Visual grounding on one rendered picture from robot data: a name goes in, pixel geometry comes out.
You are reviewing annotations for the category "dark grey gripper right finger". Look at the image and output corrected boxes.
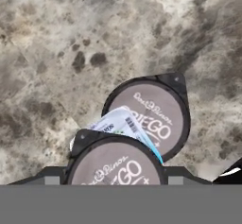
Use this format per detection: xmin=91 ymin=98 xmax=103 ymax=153
xmin=163 ymin=165 xmax=213 ymax=186

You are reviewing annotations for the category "white blue yogurt container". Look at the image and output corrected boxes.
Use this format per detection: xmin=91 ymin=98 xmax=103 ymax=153
xmin=69 ymin=105 xmax=164 ymax=165

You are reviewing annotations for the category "black white object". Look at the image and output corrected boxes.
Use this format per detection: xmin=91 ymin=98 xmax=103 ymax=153
xmin=212 ymin=157 xmax=242 ymax=186

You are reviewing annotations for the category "black yogurt cup grey lid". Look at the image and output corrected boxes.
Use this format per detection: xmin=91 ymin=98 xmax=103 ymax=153
xmin=63 ymin=128 xmax=168 ymax=186
xmin=101 ymin=72 xmax=192 ymax=164

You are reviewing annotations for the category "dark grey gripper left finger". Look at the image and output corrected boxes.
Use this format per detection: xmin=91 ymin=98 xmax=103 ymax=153
xmin=9 ymin=165 xmax=69 ymax=186

